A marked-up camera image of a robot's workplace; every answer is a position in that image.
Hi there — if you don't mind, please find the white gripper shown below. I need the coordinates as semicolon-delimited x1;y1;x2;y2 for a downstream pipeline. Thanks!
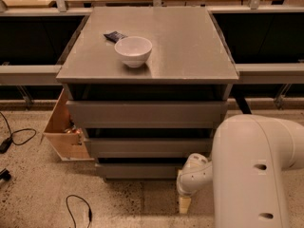
176;153;213;215

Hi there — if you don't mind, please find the grey bottom drawer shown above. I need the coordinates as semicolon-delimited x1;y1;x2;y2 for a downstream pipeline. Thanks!
96;163;182;180

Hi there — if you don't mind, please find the grey drawer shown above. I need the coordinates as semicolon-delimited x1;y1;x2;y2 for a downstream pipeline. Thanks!
96;163;182;180
66;101;228;128
85;138;212;158

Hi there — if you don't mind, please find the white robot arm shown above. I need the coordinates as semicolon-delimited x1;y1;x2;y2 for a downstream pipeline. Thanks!
177;115;304;228

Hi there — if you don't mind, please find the grey top drawer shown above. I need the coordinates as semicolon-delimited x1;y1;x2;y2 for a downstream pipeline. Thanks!
66;101;228;128

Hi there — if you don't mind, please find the grey middle drawer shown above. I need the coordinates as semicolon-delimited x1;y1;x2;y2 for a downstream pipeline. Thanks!
85;138;212;158

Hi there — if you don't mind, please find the grey drawer cabinet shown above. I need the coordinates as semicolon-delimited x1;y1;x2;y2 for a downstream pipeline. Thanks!
57;7;238;166

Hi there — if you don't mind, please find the cardboard box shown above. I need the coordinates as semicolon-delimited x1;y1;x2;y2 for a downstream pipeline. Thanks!
44;90;92;161

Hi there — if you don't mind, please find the white ceramic bowl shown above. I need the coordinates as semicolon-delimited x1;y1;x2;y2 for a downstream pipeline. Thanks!
114;36;153;67

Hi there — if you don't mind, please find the dark blue snack packet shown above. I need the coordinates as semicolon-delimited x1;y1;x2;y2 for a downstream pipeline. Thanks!
104;31;126;43

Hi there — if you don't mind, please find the black object left edge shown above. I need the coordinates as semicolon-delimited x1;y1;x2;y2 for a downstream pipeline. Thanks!
0;168;11;181

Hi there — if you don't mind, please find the black cable loop front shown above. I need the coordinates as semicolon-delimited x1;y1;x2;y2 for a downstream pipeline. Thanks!
66;194;93;228

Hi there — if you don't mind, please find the black cable left floor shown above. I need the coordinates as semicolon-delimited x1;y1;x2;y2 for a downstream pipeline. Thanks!
0;111;38;154

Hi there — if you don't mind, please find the grey metal railing frame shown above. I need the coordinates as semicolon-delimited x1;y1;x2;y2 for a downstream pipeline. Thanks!
0;0;304;110

